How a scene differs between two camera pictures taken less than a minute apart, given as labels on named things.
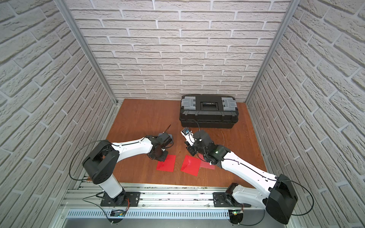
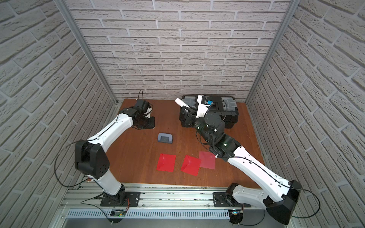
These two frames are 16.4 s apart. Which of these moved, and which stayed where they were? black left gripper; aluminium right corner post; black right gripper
Moved: black right gripper; black left gripper
Stayed: aluminium right corner post
